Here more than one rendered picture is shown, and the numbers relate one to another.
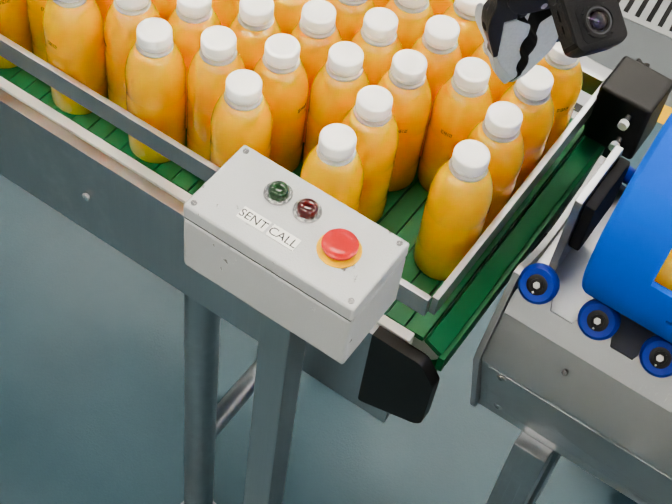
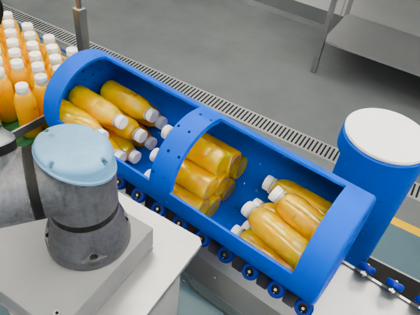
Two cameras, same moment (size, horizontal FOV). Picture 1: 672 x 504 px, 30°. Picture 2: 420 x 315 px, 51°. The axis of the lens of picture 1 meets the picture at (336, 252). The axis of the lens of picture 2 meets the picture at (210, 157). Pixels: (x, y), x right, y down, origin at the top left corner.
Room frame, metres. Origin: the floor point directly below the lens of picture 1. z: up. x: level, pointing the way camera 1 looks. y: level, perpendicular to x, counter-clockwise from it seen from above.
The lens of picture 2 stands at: (-0.15, -0.81, 1.90)
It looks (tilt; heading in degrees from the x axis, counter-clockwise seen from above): 43 degrees down; 5
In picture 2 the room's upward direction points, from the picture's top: 7 degrees clockwise
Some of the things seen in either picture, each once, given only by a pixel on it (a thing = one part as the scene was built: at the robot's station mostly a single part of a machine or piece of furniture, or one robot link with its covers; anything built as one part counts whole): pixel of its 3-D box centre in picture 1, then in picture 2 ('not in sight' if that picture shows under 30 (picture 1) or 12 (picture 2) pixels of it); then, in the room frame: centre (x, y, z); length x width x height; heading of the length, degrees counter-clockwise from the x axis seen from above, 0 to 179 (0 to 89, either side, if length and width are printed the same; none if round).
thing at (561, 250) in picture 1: (590, 212); not in sight; (0.90, -0.27, 0.99); 0.10 x 0.02 x 0.12; 153
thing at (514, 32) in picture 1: (493, 32); not in sight; (0.79, -0.10, 1.33); 0.06 x 0.03 x 0.09; 30
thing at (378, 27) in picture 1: (380, 24); (14, 52); (1.04, -0.01, 1.08); 0.04 x 0.04 x 0.02
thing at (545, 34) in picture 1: (525, 25); not in sight; (0.81, -0.13, 1.33); 0.06 x 0.03 x 0.09; 30
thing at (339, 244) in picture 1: (339, 245); not in sight; (0.71, 0.00, 1.11); 0.04 x 0.04 x 0.01
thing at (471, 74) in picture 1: (471, 74); (37, 66); (0.99, -0.12, 1.08); 0.04 x 0.04 x 0.02
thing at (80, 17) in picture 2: not in sight; (91, 118); (1.39, -0.09, 0.55); 0.04 x 0.04 x 1.10; 63
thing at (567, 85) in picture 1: (545, 104); not in sight; (1.05, -0.22, 0.99); 0.07 x 0.07 x 0.17
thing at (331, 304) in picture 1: (293, 252); not in sight; (0.73, 0.04, 1.05); 0.20 x 0.10 x 0.10; 63
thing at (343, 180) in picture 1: (328, 198); not in sight; (0.86, 0.02, 0.99); 0.07 x 0.07 x 0.17
